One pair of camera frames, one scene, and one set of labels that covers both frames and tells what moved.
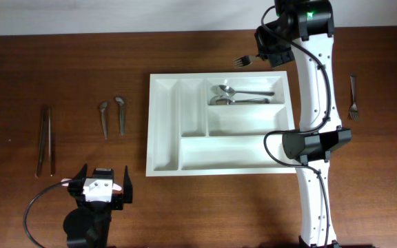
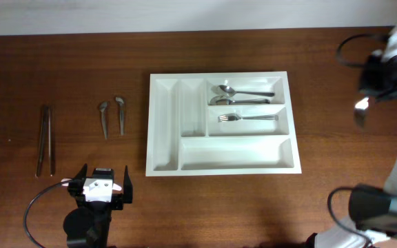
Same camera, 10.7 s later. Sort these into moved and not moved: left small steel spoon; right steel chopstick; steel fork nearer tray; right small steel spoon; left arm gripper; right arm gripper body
Moved: steel fork nearer tray; right arm gripper body
Not moved: left arm gripper; right steel chopstick; right small steel spoon; left small steel spoon
